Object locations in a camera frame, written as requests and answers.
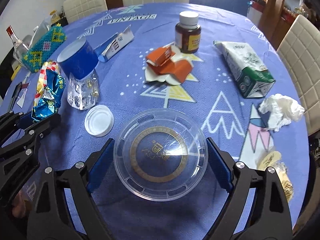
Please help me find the checkered foil snack wrapper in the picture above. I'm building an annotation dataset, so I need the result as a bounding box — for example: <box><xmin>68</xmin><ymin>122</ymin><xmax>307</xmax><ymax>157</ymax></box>
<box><xmin>31</xmin><ymin>60</ymin><xmax>66</xmax><ymax>122</ymax></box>

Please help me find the white tissue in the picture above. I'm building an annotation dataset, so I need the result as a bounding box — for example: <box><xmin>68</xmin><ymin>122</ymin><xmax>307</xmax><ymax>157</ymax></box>
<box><xmin>258</xmin><ymin>93</ymin><xmax>305</xmax><ymax>132</ymax></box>

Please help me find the clear round plastic lid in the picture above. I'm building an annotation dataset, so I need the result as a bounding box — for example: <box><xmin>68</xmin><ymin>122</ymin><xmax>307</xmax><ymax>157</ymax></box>
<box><xmin>113</xmin><ymin>108</ymin><xmax>208</xmax><ymax>202</ymax></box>

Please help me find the green white tissue pack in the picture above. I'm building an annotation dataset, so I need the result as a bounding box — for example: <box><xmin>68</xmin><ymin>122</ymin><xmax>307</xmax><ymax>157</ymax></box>
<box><xmin>213</xmin><ymin>41</ymin><xmax>276</xmax><ymax>98</ymax></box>

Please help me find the crushed orange paper box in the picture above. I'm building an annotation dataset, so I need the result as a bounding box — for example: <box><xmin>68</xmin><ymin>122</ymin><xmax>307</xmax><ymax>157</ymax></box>
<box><xmin>145</xmin><ymin>43</ymin><xmax>194</xmax><ymax>86</ymax></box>

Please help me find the person's left hand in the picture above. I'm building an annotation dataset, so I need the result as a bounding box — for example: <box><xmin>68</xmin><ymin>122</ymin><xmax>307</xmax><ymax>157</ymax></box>
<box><xmin>11</xmin><ymin>190</ymin><xmax>32</xmax><ymax>218</ymax></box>

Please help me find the black pen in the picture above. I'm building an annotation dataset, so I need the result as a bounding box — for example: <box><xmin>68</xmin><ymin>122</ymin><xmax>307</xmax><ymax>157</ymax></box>
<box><xmin>8</xmin><ymin>82</ymin><xmax>22</xmax><ymax>112</ymax></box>

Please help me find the yellow crumpled wrapper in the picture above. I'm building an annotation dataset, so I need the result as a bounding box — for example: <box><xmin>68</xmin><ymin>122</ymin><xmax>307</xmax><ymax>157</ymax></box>
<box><xmin>257</xmin><ymin>151</ymin><xmax>293</xmax><ymax>202</ymax></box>

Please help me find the beaded tissue box cover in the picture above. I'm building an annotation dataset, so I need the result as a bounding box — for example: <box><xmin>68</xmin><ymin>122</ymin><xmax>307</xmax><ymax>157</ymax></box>
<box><xmin>22</xmin><ymin>24</ymin><xmax>67</xmax><ymax>73</ymax></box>

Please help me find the clear liquor bottle red cap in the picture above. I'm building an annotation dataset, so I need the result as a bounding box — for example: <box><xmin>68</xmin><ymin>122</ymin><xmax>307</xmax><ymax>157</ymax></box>
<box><xmin>6</xmin><ymin>26</ymin><xmax>29</xmax><ymax>64</ymax></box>

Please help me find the clear faceted glass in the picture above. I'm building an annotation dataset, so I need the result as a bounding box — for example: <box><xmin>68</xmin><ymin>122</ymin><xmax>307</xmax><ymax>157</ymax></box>
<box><xmin>67</xmin><ymin>69</ymin><xmax>99</xmax><ymax>110</ymax></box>

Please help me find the small white plastic cap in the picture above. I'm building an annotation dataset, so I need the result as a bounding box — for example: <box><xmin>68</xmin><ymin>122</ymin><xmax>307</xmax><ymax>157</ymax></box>
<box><xmin>84</xmin><ymin>105</ymin><xmax>114</xmax><ymax>137</ymax></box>

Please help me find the blue paper cup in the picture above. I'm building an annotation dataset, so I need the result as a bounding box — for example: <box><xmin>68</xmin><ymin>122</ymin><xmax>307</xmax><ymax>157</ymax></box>
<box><xmin>57</xmin><ymin>37</ymin><xmax>98</xmax><ymax>80</ymax></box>

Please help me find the torn blue white carton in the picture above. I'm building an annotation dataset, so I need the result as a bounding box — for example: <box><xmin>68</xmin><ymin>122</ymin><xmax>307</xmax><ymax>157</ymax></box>
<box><xmin>94</xmin><ymin>25</ymin><xmax>134</xmax><ymax>63</ymax></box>

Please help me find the blue patterned tablecloth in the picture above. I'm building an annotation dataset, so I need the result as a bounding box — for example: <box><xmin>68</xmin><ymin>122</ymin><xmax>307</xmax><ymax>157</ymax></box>
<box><xmin>1</xmin><ymin>3</ymin><xmax>309</xmax><ymax>239</ymax></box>

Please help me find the cream chair far left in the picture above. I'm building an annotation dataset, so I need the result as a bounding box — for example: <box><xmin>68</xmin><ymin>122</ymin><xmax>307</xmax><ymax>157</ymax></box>
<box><xmin>63</xmin><ymin>0</ymin><xmax>107</xmax><ymax>24</ymax></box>

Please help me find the cream chair right side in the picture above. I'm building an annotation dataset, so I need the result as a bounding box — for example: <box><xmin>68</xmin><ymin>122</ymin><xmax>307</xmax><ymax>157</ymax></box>
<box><xmin>277</xmin><ymin>15</ymin><xmax>320</xmax><ymax>135</ymax></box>

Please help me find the brown medicine bottle white cap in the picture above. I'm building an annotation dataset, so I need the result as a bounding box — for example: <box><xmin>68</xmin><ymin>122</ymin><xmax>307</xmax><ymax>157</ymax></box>
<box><xmin>175</xmin><ymin>11</ymin><xmax>201</xmax><ymax>54</ymax></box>

